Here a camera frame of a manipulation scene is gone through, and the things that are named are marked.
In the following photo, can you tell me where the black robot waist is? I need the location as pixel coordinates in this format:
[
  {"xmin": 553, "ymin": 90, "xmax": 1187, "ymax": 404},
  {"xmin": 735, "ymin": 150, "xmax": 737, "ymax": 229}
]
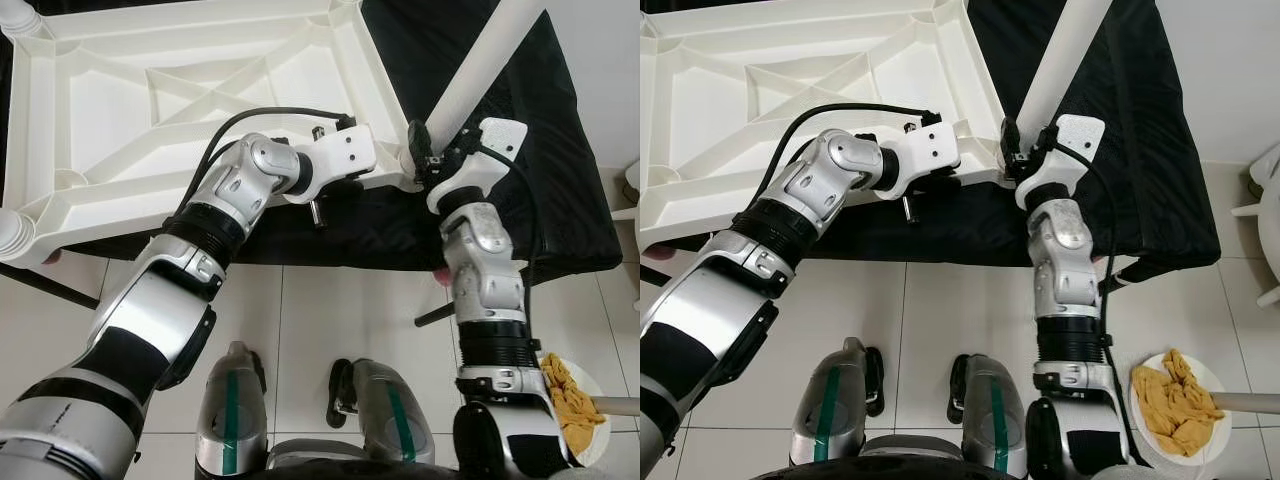
[
  {"xmin": 265, "ymin": 455, "xmax": 471, "ymax": 480},
  {"xmin": 750, "ymin": 455, "xmax": 1041, "ymax": 480}
]

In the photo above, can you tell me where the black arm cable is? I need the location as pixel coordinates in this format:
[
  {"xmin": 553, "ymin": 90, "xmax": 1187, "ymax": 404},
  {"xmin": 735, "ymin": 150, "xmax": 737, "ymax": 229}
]
[
  {"xmin": 760, "ymin": 102, "xmax": 943, "ymax": 201},
  {"xmin": 1072, "ymin": 145, "xmax": 1153, "ymax": 467},
  {"xmin": 478, "ymin": 145, "xmax": 543, "ymax": 313},
  {"xmin": 195, "ymin": 106, "xmax": 358, "ymax": 216}
]

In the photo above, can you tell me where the silver right robot leg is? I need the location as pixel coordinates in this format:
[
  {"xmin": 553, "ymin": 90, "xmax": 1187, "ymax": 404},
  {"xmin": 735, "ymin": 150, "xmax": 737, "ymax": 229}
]
[
  {"xmin": 947, "ymin": 353, "xmax": 1030, "ymax": 477},
  {"xmin": 327, "ymin": 358, "xmax": 437, "ymax": 467}
]

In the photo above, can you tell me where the silver robot leg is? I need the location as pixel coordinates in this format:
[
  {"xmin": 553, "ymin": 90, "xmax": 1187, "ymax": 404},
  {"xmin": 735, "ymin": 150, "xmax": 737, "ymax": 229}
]
[
  {"xmin": 327, "ymin": 358, "xmax": 437, "ymax": 467},
  {"xmin": 790, "ymin": 338, "xmax": 886, "ymax": 467},
  {"xmin": 947, "ymin": 353, "xmax": 1030, "ymax": 477},
  {"xmin": 195, "ymin": 342, "xmax": 269, "ymax": 477}
]

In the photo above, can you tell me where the black cloth table cover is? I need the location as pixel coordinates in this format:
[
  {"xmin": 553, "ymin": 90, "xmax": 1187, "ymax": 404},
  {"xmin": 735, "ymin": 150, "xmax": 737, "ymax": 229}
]
[
  {"xmin": 0, "ymin": 0, "xmax": 623, "ymax": 273},
  {"xmin": 640, "ymin": 0, "xmax": 1222, "ymax": 267}
]

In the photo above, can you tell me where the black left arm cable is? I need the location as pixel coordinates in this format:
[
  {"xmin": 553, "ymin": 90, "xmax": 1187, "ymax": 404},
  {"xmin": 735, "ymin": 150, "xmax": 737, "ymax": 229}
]
[
  {"xmin": 760, "ymin": 102, "xmax": 943, "ymax": 201},
  {"xmin": 195, "ymin": 106, "xmax": 358, "ymax": 216}
]

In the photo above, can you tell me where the white round plate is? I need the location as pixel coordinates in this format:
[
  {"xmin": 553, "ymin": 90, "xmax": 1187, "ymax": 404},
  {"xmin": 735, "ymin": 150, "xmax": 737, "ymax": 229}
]
[
  {"xmin": 540, "ymin": 350, "xmax": 612, "ymax": 467},
  {"xmin": 1129, "ymin": 349, "xmax": 1234, "ymax": 467}
]

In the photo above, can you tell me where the white plastic chair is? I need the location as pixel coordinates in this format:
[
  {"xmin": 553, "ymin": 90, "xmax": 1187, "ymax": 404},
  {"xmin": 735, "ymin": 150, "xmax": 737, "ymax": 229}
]
[
  {"xmin": 612, "ymin": 163, "xmax": 641, "ymax": 223},
  {"xmin": 1232, "ymin": 140, "xmax": 1280, "ymax": 309}
]

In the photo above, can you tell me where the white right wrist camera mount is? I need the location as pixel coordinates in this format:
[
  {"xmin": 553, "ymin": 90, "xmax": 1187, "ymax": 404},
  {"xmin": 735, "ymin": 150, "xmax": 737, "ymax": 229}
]
[
  {"xmin": 427, "ymin": 118, "xmax": 530, "ymax": 214},
  {"xmin": 1015, "ymin": 113, "xmax": 1107, "ymax": 211}
]

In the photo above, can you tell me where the silver left robot leg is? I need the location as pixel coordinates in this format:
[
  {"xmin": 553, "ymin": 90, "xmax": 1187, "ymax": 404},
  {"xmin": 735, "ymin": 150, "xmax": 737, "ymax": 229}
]
[
  {"xmin": 790, "ymin": 338, "xmax": 886, "ymax": 467},
  {"xmin": 195, "ymin": 342, "xmax": 269, "ymax": 477}
]

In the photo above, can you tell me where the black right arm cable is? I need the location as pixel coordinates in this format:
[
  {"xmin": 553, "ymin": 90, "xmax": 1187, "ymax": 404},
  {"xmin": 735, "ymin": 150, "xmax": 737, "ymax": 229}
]
[
  {"xmin": 1072, "ymin": 145, "xmax": 1153, "ymax": 467},
  {"xmin": 478, "ymin": 145, "xmax": 543, "ymax": 313}
]

